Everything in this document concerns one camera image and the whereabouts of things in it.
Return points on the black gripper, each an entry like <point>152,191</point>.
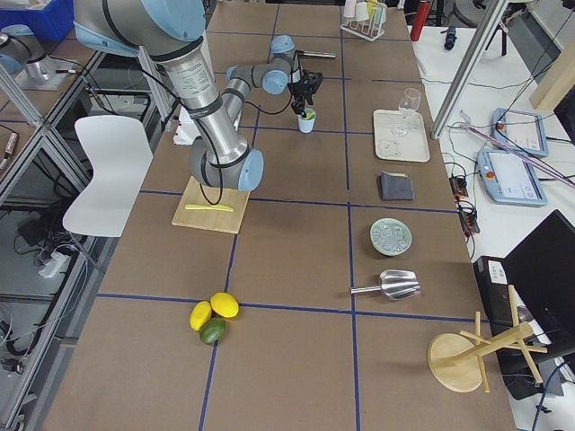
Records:
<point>299,92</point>

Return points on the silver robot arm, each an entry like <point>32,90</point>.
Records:
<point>172,34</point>
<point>23,57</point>

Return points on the white cup rack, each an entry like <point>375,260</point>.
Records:
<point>365,30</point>

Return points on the pink cup in rack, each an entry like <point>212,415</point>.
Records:
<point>349,10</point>

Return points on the white cup in rack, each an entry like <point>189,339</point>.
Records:
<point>361,11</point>

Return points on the green cup in rack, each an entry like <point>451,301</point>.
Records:
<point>379,16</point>

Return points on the yellow cup in rack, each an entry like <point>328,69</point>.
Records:
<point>371,7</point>

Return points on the steel muddler black tip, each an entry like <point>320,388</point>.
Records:
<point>316,54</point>

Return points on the cream bear tray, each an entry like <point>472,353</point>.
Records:
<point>400,139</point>

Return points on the clear wine glass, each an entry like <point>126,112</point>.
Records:
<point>407,106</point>

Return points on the grey folded cloth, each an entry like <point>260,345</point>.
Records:
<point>395,186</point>

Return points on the wooden cutting board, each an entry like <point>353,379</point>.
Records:
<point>195,211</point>

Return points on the yellow plastic knife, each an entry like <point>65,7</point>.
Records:
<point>221,208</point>

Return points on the green bowl with ice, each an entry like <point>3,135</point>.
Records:
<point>390,236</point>

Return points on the red bottle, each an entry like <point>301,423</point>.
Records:
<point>419,21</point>

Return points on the white chair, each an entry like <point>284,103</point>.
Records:
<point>118,150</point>

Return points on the steel ice scoop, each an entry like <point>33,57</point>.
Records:
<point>394,284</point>

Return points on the near blue teach pendant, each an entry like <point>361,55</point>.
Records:
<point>509,180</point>

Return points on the blue teach pendant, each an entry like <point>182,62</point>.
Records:
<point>509,180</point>
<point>523,129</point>

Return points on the far blue teach pendant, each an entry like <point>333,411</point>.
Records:
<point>523,129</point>

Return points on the green lime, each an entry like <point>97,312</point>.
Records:
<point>212,331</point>

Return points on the blue storage bin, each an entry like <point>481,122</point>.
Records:
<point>53,20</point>

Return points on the black computer monitor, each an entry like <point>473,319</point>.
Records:
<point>541,268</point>

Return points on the wooden mug tree stand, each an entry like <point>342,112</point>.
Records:
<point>456,360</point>

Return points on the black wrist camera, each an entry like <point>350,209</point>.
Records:
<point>310,81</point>

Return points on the aluminium frame post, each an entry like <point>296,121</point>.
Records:
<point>471,57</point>

